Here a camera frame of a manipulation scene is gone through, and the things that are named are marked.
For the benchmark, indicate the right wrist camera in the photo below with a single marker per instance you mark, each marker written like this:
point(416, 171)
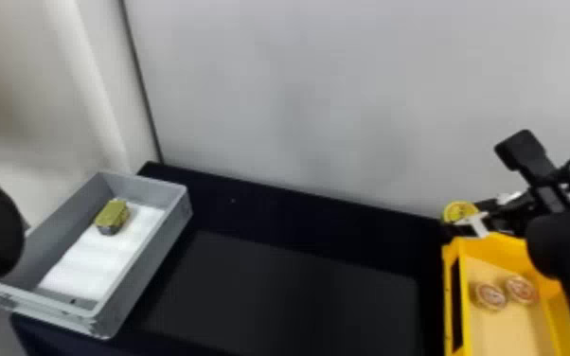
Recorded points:
point(522, 151)

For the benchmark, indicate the yellow box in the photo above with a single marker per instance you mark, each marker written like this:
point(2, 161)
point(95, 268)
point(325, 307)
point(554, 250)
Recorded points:
point(501, 328)

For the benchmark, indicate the grey box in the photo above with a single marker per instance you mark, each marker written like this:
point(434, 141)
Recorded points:
point(46, 248)

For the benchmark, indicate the white foam pad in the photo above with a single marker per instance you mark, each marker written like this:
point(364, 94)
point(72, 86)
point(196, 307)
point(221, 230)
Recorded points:
point(101, 258)

